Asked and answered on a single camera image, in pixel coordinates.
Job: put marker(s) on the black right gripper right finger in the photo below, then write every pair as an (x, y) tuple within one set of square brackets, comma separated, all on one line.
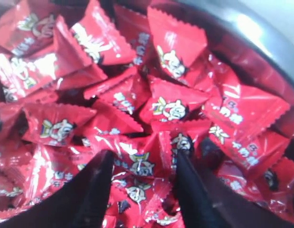
[(214, 193)]

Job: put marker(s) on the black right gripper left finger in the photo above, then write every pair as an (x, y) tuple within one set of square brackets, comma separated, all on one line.
[(81, 203)]

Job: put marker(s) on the stainless steel bowl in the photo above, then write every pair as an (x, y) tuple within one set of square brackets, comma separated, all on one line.
[(246, 41)]

